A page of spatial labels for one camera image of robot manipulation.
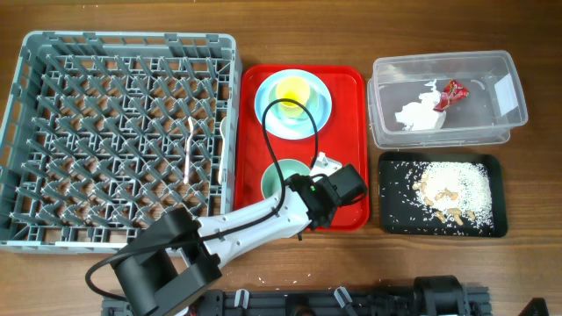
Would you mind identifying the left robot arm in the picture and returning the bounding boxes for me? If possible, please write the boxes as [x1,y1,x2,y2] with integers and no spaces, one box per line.
[112,164,368,315]

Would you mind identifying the white plastic fork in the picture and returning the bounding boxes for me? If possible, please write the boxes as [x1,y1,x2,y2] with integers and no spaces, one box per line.
[183,117,196,184]

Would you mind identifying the red snack wrapper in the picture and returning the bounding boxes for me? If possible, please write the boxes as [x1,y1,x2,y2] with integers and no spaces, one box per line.
[433,79,470,112]

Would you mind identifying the rice and food scraps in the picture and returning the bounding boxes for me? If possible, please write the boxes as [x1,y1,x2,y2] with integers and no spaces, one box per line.
[399,162,493,229]

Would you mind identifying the grey dishwasher rack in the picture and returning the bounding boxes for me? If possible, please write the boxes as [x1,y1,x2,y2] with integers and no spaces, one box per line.
[1,31,242,254]

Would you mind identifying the red plastic tray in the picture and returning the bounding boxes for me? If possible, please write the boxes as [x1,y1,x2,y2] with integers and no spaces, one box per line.
[234,64,369,210]

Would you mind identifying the light blue plate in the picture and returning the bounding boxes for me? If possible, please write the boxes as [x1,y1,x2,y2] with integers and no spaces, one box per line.
[254,69,332,140]

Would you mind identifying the white plastic spoon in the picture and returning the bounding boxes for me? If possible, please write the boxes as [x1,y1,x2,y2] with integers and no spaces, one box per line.
[218,116,227,184]

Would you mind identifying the white napkin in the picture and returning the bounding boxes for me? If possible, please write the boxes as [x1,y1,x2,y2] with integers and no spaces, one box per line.
[395,80,446,131]

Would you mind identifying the clear plastic bin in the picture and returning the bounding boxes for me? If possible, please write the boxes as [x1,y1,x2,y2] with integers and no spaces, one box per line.
[368,50,529,149]

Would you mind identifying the black waste tray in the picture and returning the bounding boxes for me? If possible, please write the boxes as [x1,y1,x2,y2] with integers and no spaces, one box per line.
[378,152,508,238]

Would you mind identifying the yellow plastic cup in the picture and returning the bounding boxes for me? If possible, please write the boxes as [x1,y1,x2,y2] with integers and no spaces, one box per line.
[276,76,311,119]

